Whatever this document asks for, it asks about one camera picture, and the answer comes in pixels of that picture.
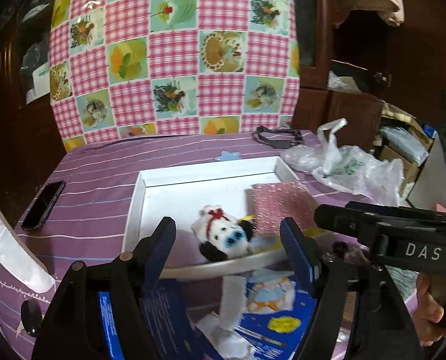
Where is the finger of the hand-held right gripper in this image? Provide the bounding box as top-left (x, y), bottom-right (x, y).
top-left (314, 203), bottom-right (379, 242)

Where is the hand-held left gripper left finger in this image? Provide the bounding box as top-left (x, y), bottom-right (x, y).
top-left (32, 215), bottom-right (179, 360)

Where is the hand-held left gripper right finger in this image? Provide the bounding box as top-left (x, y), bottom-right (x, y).
top-left (279, 217), bottom-right (420, 360)

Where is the pink glitter pouch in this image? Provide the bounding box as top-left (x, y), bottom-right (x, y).
top-left (251, 181), bottom-right (319, 237)

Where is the black and white plush dog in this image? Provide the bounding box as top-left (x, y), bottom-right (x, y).
top-left (191, 204), bottom-right (255, 262)

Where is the white cardboard box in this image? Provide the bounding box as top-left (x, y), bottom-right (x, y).
top-left (122, 155), bottom-right (336, 280)

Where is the blue printed packet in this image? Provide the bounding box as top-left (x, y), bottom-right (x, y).
top-left (97, 270), bottom-right (323, 360)

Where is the person's right hand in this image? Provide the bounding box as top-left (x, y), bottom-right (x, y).
top-left (414, 272), bottom-right (446, 346)

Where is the clear plastic bag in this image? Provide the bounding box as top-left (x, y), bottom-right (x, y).
top-left (281, 118), bottom-right (405, 205)

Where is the open cardboard box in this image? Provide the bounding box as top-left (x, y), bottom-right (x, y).
top-left (373, 105), bottom-right (439, 196)

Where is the purple striped tablecloth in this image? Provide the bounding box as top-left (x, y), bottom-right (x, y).
top-left (0, 131), bottom-right (445, 360)

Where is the black smartphone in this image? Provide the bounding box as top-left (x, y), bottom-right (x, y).
top-left (20, 181), bottom-right (67, 231)

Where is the black glossy small object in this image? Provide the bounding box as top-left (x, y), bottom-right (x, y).
top-left (20, 300), bottom-right (44, 338)

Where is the white tube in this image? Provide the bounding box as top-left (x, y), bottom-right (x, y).
top-left (0, 199), bottom-right (56, 294)

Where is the dark wooden cabinet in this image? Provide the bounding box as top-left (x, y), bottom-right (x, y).
top-left (0, 0), bottom-right (66, 203)
top-left (294, 0), bottom-right (446, 154)

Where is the pink checkered printed cloth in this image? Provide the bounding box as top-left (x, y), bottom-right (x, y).
top-left (48, 0), bottom-right (300, 152)

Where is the black strap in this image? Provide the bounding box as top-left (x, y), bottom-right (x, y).
top-left (255, 125), bottom-right (303, 149)

